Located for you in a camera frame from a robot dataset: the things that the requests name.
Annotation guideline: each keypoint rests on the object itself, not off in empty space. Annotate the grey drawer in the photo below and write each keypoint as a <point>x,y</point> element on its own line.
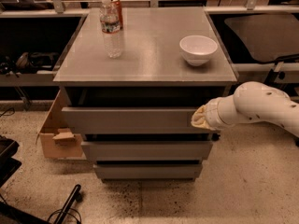
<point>121,171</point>
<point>98,120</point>
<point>146,151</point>

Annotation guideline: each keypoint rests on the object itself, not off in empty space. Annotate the grey top drawer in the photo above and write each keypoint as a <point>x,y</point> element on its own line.
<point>98,120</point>

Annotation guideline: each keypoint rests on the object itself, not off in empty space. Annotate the clear plastic water bottle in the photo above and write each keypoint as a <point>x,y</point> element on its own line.
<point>111,28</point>

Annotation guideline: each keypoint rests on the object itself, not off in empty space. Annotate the grey middle drawer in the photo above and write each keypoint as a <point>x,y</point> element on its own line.
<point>146,151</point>

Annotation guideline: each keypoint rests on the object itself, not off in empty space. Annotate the grey bottom drawer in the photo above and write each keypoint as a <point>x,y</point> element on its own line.
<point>121,171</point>

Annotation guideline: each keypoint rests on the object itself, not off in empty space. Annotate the black chair base left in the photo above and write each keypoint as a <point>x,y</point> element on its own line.
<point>12,215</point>

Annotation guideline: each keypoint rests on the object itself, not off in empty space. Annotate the black headphones on shelf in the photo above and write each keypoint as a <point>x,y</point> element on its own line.
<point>29,63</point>

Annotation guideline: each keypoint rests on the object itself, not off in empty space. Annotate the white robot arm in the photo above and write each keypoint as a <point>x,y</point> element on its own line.
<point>250,103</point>

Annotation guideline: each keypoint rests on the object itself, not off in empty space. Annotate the grey drawer cabinet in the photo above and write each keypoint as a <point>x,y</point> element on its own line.
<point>150,73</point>

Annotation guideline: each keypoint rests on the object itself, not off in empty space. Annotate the red soda can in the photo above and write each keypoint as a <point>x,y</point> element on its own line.
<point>117,4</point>

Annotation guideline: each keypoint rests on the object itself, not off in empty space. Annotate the white ceramic bowl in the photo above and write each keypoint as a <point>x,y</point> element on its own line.
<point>197,49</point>

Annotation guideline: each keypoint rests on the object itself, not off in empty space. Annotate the white gripper padding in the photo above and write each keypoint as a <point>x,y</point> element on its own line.
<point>210,115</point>

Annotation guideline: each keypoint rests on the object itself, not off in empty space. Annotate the brown cardboard box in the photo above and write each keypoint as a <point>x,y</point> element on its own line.
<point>57,140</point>

